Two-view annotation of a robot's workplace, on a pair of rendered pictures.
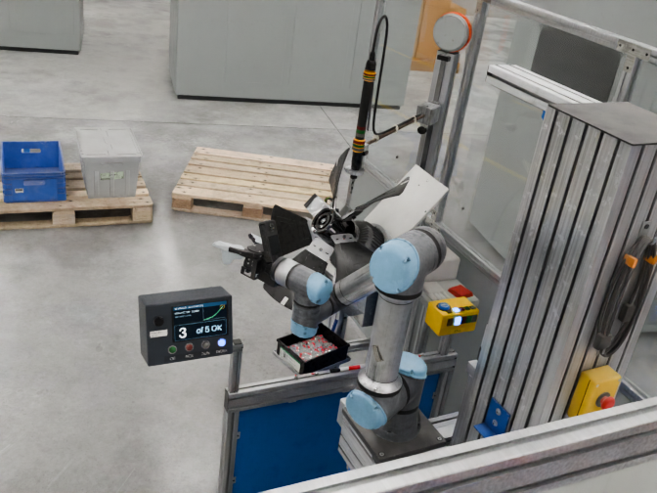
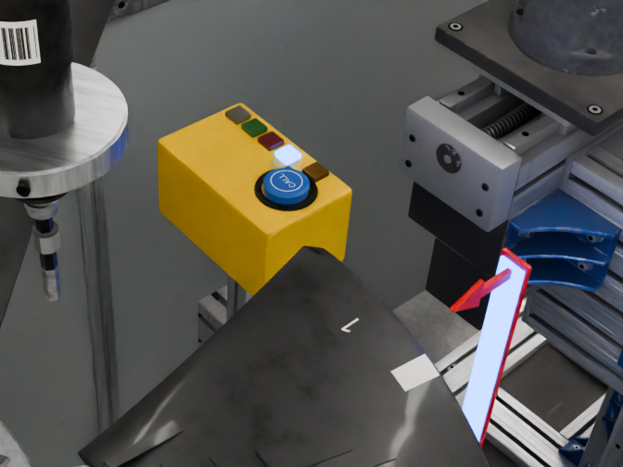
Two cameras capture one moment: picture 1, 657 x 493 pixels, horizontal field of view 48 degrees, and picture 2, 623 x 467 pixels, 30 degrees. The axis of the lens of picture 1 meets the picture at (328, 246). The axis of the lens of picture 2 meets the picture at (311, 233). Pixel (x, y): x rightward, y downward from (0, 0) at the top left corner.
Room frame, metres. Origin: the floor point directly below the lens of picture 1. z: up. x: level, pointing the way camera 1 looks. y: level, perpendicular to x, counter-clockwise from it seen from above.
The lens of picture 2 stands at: (2.49, 0.30, 1.74)
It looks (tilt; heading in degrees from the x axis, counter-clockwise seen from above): 43 degrees down; 253
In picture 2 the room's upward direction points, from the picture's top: 5 degrees clockwise
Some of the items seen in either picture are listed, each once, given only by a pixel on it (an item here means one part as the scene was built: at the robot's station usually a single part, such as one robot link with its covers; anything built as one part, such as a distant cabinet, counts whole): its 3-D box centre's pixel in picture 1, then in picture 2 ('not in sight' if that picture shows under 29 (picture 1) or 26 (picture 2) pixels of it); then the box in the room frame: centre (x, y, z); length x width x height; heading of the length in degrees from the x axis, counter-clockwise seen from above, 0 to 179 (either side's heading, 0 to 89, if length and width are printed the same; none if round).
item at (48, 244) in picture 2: not in sight; (47, 251); (2.49, -0.05, 1.40); 0.01 x 0.01 x 0.05
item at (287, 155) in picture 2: not in sight; (287, 155); (2.28, -0.49, 1.08); 0.02 x 0.02 x 0.01; 28
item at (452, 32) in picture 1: (452, 31); not in sight; (3.14, -0.38, 1.88); 0.16 x 0.07 x 0.16; 63
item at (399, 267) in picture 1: (389, 335); not in sight; (1.55, -0.18, 1.41); 0.15 x 0.12 x 0.55; 146
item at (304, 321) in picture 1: (309, 313); not in sight; (1.71, 0.03, 1.34); 0.11 x 0.08 x 0.11; 146
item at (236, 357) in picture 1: (235, 366); not in sight; (1.93, 0.24, 0.96); 0.03 x 0.03 x 0.20; 28
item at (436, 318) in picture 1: (451, 317); (251, 205); (2.31, -0.48, 1.02); 0.16 x 0.10 x 0.11; 118
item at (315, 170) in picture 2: not in sight; (315, 171); (2.26, -0.46, 1.08); 0.02 x 0.02 x 0.01; 28
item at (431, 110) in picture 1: (428, 112); not in sight; (3.05, -0.34, 1.55); 0.10 x 0.07 x 0.09; 153
